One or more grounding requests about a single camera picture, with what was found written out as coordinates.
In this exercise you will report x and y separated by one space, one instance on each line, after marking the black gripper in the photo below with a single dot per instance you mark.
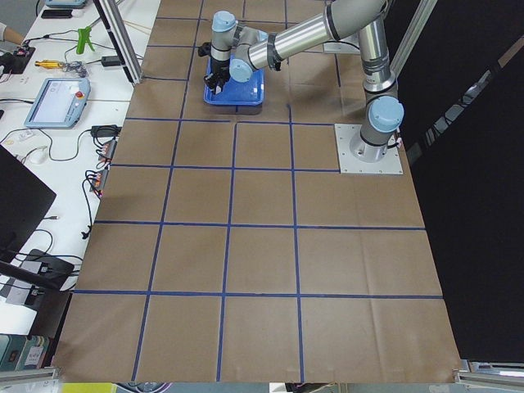
219 67

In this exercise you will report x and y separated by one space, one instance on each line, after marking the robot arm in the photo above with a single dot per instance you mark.
236 51

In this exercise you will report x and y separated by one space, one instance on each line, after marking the blue plastic tray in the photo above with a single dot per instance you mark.
250 93

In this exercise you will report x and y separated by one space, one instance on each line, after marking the black power adapter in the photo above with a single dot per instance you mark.
110 61

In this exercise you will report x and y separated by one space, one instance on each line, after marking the blue teach pendant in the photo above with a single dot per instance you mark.
59 104

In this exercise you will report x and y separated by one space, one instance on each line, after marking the white computer mouse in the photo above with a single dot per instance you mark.
38 156

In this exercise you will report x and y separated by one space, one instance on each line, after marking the black monitor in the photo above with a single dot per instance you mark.
25 200

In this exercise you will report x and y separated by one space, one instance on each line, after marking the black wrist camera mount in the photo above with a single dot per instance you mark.
204 49

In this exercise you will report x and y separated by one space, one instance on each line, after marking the aluminium frame post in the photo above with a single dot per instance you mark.
114 25

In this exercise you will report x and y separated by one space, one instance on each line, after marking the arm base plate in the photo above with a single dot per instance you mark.
357 157

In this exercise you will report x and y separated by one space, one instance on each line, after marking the green handled reacher grabber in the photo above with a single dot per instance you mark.
84 40

